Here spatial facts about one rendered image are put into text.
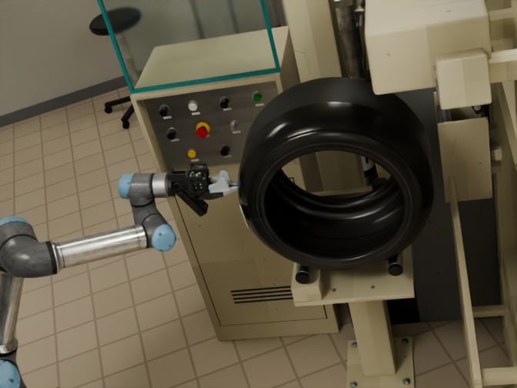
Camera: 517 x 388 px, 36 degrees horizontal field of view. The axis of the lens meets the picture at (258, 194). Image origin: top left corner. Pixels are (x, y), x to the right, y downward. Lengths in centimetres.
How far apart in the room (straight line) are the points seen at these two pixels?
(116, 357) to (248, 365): 64
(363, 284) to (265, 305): 97
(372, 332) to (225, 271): 66
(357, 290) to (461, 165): 50
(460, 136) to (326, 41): 50
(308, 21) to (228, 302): 148
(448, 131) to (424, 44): 80
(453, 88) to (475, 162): 92
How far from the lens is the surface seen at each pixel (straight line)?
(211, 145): 295
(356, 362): 332
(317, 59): 238
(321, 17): 232
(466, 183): 254
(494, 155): 252
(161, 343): 368
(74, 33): 584
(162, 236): 228
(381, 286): 246
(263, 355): 346
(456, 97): 160
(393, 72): 169
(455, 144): 246
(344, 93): 216
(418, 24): 165
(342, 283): 249
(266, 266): 322
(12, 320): 247
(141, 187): 235
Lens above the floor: 249
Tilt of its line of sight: 35 degrees down
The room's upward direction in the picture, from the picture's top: 15 degrees counter-clockwise
